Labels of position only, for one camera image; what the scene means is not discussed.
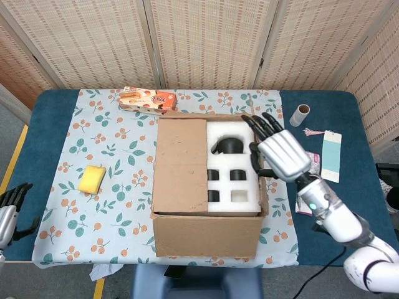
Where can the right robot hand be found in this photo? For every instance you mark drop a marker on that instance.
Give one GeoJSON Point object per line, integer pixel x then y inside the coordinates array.
{"type": "Point", "coordinates": [283, 155]}

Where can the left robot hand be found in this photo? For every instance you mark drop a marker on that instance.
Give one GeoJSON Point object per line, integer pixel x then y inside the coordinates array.
{"type": "Point", "coordinates": [7, 218]}

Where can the cardboard box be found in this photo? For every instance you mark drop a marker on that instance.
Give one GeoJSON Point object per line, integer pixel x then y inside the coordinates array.
{"type": "Point", "coordinates": [180, 162]}

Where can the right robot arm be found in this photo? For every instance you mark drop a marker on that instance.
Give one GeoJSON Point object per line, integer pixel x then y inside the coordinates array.
{"type": "Point", "coordinates": [339, 218]}

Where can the floral tissue pack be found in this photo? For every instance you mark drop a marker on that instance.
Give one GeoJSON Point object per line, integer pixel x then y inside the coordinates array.
{"type": "Point", "coordinates": [315, 162]}

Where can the pink tassel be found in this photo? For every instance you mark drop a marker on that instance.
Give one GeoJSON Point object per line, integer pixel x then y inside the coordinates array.
{"type": "Point", "coordinates": [311, 132]}

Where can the grey cardboard tube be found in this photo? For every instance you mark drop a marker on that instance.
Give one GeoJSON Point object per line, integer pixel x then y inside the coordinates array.
{"type": "Point", "coordinates": [298, 117]}

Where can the teal and white bookmark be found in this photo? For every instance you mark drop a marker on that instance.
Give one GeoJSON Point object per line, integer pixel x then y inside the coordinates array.
{"type": "Point", "coordinates": [331, 155]}

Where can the black teapot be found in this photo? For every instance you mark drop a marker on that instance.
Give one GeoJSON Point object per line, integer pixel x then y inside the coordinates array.
{"type": "Point", "coordinates": [230, 145]}

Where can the white foam insert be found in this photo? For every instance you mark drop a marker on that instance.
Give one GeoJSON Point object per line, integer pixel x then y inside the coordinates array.
{"type": "Point", "coordinates": [227, 162]}

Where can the blue table cover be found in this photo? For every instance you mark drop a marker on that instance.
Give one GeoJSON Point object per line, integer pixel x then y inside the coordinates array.
{"type": "Point", "coordinates": [349, 124]}

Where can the yellow sponge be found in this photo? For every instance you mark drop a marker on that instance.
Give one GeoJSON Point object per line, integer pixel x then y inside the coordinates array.
{"type": "Point", "coordinates": [91, 180]}

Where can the fruit and leaf print tablecloth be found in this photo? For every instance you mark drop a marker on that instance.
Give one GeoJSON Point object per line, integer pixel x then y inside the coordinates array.
{"type": "Point", "coordinates": [93, 143]}

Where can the woven folding screen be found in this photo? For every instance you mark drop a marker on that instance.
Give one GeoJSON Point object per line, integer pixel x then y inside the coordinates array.
{"type": "Point", "coordinates": [202, 43]}

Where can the orange biscuit box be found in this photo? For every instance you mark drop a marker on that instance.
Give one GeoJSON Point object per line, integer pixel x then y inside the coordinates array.
{"type": "Point", "coordinates": [149, 99]}

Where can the blue chair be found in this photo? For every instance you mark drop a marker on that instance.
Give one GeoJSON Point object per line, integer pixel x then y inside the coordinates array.
{"type": "Point", "coordinates": [196, 281]}

